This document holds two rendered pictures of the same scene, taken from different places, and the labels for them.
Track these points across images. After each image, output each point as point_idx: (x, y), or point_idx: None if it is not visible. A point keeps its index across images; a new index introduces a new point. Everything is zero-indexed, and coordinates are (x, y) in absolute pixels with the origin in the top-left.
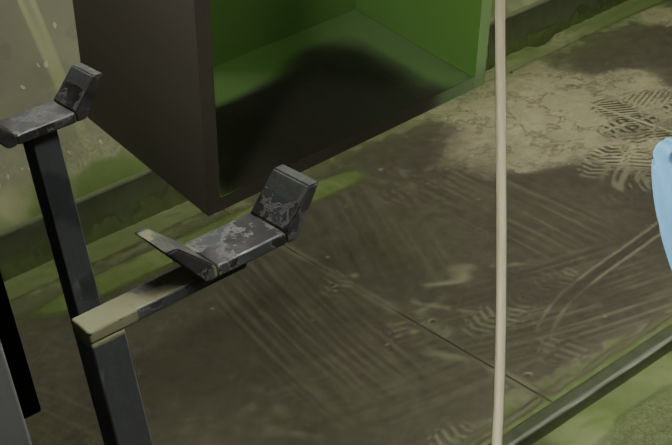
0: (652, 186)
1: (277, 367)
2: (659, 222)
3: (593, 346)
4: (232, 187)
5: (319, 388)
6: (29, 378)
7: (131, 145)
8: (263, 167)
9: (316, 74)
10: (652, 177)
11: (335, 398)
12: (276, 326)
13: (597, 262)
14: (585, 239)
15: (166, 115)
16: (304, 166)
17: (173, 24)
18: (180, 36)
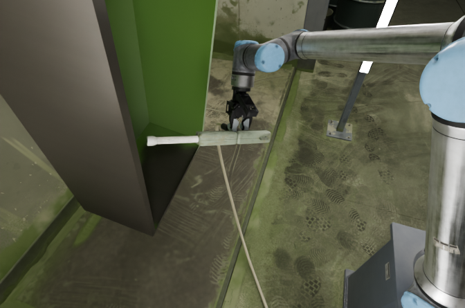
0: (405, 301)
1: (167, 235)
2: (405, 307)
3: (244, 194)
4: (153, 219)
5: (183, 238)
6: None
7: (110, 219)
8: (158, 205)
9: (153, 156)
10: (408, 302)
11: (189, 240)
12: None
13: (230, 163)
14: (223, 156)
15: (129, 218)
16: (171, 199)
17: (131, 204)
18: (136, 207)
